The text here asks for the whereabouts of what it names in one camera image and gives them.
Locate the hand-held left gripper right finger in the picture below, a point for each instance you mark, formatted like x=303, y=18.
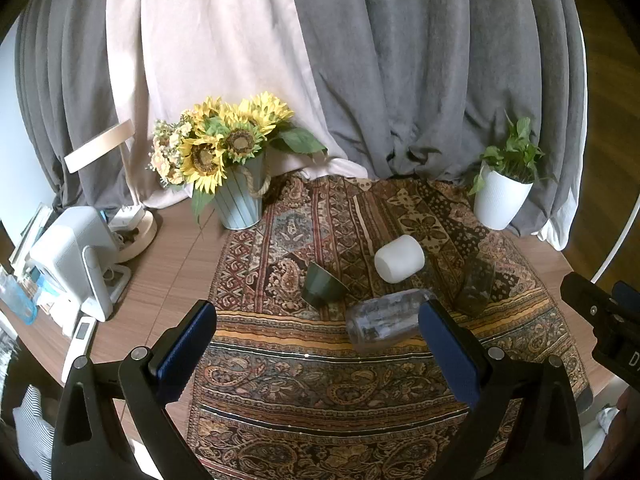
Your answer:
x=450, y=355

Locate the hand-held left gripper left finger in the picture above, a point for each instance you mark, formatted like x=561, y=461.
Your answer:
x=184, y=355

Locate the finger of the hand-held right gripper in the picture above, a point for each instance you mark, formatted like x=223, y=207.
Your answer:
x=590, y=300
x=627, y=294

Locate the dark tinted glass cup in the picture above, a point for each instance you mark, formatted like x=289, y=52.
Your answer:
x=475, y=287

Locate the white cup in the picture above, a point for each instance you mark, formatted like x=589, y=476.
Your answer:
x=398, y=259

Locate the white curved tube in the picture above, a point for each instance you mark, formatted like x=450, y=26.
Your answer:
x=617, y=250

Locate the clear plastic bottle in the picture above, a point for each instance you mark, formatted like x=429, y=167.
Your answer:
x=382, y=320

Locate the white sheer curtain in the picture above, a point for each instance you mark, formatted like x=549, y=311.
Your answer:
x=555, y=232

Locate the white handheld thermometer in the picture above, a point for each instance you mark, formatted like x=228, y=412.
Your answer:
x=80, y=342

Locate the white wooden desk lamp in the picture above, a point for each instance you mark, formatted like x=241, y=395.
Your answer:
x=135, y=232

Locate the white ribbed plant pot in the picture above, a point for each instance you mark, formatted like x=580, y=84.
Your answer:
x=500, y=200

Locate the patterned paisley table cloth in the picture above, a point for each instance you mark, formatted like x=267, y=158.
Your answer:
x=320, y=395

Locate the dark green bowl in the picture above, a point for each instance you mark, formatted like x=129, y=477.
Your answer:
x=325, y=286

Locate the white box appliance on stand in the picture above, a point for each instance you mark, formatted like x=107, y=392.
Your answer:
x=67, y=255

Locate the green leafy plant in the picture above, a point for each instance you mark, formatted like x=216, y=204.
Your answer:
x=517, y=152

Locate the pale blue ribbed bucket vase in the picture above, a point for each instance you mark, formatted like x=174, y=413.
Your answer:
x=240, y=200

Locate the striped cloth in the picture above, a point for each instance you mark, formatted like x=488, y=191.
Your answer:
x=32, y=425

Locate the blue plastic packet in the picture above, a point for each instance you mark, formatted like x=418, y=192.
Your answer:
x=17, y=305

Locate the peach flower bunch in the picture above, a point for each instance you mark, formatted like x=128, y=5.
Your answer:
x=167, y=155

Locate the sunflower bouquet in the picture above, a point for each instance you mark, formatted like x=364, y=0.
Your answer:
x=235, y=142

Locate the grey curtain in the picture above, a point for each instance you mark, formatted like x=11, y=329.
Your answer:
x=425, y=70
x=65, y=85

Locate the pale pink curtain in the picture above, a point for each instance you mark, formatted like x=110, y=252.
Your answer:
x=200, y=50

